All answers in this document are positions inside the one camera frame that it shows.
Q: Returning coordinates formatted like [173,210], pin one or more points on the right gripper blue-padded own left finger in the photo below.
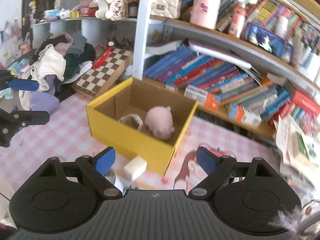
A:
[94,169]

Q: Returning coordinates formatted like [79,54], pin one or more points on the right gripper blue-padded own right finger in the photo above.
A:
[218,170]

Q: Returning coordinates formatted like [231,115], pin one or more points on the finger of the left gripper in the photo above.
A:
[21,84]
[12,122]

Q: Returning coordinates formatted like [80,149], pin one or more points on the clear tape roll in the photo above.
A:
[113,178]

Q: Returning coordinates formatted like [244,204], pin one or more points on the pink plush pig toy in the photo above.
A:
[160,122]

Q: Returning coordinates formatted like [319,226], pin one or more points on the white sponge block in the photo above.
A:
[135,168]

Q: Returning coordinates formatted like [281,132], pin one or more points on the pile of clothes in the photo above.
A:
[58,61]

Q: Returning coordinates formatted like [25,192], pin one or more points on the small orange white box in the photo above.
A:
[244,115]

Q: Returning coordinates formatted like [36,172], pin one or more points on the yellow cardboard box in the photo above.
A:
[129,139]

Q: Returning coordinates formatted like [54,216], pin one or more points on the white orange usmile box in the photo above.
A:
[204,98]

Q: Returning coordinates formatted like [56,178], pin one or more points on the wooden chessboard box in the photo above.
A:
[95,82]

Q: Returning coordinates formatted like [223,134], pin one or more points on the row of leaning books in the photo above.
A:
[230,78]

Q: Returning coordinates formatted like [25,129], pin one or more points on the red plastic toy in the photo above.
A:
[102,59]

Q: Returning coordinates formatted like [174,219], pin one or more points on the small red white box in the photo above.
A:
[171,87]

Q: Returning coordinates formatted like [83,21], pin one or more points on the white floral plush toy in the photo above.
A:
[114,10]

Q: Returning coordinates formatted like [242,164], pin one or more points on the smartphone with lit screen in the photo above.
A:
[264,39]

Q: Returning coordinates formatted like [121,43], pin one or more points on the pink lotion bottle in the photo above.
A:
[238,19]

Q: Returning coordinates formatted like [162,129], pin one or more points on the white quilted handbag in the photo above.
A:
[166,8]

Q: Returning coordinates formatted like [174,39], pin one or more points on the pink cylindrical cup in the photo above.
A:
[204,13]

